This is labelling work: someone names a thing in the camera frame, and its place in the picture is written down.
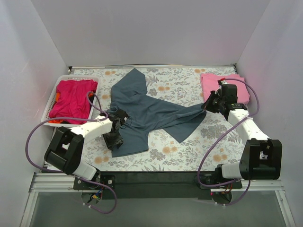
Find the blue-grey t-shirt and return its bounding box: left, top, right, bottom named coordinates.
left=107, top=69, right=206, bottom=157

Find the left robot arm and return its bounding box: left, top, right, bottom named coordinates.
left=45, top=109, right=128, bottom=189

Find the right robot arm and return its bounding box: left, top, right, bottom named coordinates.
left=198, top=84, right=282, bottom=188

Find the folded pink t-shirt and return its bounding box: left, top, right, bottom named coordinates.
left=200, top=73, right=250, bottom=105

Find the floral table mat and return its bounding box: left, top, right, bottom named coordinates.
left=82, top=67, right=244, bottom=171

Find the magenta t-shirt in basket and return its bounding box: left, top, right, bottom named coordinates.
left=49, top=79, right=98, bottom=124

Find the orange garment in basket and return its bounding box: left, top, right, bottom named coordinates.
left=49, top=92, right=63, bottom=123

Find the white plastic basket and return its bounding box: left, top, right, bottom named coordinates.
left=41, top=75, right=100, bottom=127

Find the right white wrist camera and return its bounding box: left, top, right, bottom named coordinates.
left=218, top=78, right=228, bottom=89

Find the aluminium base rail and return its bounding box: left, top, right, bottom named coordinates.
left=21, top=173, right=295, bottom=227

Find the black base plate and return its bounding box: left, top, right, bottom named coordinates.
left=73, top=171, right=242, bottom=201

